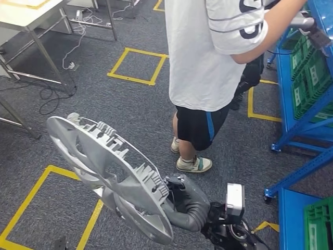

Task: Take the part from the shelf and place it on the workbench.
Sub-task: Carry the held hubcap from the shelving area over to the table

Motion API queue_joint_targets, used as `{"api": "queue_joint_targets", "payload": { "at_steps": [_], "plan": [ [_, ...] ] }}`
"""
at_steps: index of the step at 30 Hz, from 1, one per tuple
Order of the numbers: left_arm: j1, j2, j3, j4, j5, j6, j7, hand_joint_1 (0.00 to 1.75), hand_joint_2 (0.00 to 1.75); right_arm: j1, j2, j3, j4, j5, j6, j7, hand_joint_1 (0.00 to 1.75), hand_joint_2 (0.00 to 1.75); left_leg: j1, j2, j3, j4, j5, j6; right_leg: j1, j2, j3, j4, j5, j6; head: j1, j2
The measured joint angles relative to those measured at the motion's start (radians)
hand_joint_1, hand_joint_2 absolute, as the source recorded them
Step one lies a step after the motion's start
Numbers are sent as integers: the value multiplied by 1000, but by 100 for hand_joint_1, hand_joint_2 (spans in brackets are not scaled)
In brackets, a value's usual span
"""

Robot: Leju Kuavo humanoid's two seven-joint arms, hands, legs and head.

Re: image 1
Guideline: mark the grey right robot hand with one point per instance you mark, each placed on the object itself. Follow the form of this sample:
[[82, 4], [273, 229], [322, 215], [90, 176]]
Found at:
[[192, 207]]

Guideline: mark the standing robot grey hand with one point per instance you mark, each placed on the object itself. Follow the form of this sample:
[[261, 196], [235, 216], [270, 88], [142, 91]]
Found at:
[[319, 38]]

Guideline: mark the grey plastic hubcap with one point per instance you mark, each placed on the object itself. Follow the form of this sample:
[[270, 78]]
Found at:
[[62, 131]]

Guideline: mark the standing robot silver arm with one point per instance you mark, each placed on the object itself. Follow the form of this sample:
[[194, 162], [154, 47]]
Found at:
[[303, 22]]

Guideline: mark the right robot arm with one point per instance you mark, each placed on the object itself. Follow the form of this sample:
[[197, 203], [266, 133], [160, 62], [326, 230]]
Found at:
[[233, 234]]

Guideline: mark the person's right forearm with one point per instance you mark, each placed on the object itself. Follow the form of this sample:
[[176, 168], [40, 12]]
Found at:
[[273, 31]]

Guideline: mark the blue metal shelf rack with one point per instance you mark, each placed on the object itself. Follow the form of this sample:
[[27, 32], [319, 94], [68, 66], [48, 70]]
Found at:
[[291, 220], [283, 103]]

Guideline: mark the yellow floor tape marking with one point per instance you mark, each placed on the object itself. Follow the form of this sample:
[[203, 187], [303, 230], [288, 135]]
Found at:
[[117, 65], [250, 103], [267, 226]]

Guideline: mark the person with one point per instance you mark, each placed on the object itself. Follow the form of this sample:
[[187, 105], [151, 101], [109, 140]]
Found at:
[[197, 51]]

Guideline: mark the white power strip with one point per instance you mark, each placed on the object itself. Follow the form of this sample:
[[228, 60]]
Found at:
[[78, 14]]

